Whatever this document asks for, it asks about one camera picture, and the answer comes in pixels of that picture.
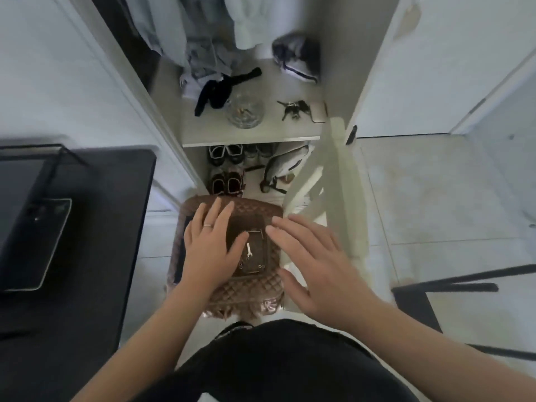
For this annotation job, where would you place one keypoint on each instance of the person's right hand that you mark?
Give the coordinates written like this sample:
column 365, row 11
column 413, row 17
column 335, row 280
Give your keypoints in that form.
column 326, row 280

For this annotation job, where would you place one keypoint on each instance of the person's left hand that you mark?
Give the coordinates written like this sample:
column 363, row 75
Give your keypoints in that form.
column 207, row 259

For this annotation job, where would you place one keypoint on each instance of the person's left thumb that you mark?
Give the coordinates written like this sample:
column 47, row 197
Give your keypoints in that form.
column 240, row 246

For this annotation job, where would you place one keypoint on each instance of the person's left middle finger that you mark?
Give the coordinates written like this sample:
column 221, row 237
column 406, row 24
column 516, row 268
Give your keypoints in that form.
column 212, row 217

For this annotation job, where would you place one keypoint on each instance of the person's left little finger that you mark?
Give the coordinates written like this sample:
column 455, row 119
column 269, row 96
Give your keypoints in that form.
column 187, row 235

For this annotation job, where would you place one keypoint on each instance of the person's right thumb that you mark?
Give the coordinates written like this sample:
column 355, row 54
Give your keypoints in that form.
column 293, row 286

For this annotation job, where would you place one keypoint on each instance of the person's right middle finger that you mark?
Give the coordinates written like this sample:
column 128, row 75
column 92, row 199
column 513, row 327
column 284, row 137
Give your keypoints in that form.
column 297, row 234

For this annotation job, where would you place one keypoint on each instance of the person's right little finger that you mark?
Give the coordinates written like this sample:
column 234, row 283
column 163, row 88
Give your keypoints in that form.
column 338, row 246

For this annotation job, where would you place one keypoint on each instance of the person's left forearm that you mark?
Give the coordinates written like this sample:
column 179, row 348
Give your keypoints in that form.
column 155, row 343

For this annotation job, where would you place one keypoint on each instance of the person's right forearm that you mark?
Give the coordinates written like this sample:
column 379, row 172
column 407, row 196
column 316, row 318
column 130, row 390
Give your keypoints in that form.
column 439, row 351

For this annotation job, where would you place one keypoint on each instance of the small silver wrench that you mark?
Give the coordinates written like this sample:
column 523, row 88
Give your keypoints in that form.
column 248, row 252

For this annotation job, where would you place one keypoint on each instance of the black phone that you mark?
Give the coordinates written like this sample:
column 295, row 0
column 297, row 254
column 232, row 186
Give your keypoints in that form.
column 180, row 263

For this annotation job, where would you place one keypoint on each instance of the brown quilted bag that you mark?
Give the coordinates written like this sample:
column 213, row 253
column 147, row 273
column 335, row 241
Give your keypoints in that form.
column 259, row 288

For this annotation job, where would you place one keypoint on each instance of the pair of brown sandals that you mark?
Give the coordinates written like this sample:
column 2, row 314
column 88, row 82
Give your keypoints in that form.
column 227, row 183

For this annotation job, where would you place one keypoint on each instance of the white wardrobe door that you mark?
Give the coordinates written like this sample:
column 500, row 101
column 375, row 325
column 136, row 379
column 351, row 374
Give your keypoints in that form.
column 331, row 179

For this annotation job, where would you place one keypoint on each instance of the pair of black white sneakers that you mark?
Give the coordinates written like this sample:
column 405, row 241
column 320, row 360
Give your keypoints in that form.
column 226, row 154

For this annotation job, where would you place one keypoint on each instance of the grey shoe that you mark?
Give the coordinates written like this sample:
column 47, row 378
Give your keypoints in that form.
column 284, row 163

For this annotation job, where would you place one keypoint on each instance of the pair of grey shoes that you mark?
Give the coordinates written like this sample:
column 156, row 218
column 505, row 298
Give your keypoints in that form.
column 257, row 152

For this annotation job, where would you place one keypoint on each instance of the person's black clothing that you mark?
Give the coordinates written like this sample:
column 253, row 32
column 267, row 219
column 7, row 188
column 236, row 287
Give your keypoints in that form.
column 276, row 364

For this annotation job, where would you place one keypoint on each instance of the clear glass ashtray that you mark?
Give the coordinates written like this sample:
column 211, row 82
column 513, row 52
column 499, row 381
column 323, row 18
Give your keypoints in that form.
column 246, row 109

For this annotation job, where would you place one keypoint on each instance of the black desk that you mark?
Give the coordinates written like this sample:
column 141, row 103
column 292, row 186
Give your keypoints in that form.
column 83, row 288

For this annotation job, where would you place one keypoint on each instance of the bunch of dark keys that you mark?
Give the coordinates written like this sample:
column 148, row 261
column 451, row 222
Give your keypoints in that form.
column 294, row 109

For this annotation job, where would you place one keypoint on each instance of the black sock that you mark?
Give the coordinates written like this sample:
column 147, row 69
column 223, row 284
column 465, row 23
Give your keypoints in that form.
column 217, row 92

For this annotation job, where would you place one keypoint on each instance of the white crumpled cloth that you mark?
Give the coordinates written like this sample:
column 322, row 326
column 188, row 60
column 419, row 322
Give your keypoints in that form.
column 189, row 85

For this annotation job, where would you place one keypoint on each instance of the white wardrobe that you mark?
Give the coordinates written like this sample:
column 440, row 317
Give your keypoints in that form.
column 335, row 58

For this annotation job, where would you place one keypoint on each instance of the hanging grey garment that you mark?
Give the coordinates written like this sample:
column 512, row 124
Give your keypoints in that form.
column 188, row 33

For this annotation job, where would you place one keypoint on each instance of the hanging white garment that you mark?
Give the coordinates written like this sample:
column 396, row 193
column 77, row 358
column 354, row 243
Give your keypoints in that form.
column 251, row 18

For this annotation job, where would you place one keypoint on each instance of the white room door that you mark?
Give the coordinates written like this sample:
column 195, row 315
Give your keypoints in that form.
column 439, row 66

